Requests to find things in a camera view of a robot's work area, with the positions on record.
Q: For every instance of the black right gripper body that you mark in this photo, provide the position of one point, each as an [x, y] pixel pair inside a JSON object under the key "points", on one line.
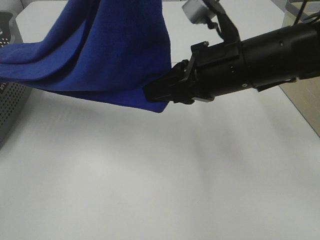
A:
{"points": [[211, 71]]}

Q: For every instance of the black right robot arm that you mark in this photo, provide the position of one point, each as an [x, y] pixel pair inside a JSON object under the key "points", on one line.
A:
{"points": [[281, 56]]}

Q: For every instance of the grey perforated plastic basket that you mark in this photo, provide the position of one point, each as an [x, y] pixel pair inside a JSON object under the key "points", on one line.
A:
{"points": [[13, 96]]}

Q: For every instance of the beige storage box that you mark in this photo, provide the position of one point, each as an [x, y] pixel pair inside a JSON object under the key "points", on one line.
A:
{"points": [[305, 94]]}

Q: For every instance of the blue microfibre towel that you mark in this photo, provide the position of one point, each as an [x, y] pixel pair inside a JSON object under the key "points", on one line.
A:
{"points": [[99, 50]]}

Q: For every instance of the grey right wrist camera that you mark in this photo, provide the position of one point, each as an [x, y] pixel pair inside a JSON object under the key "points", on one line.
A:
{"points": [[197, 12]]}

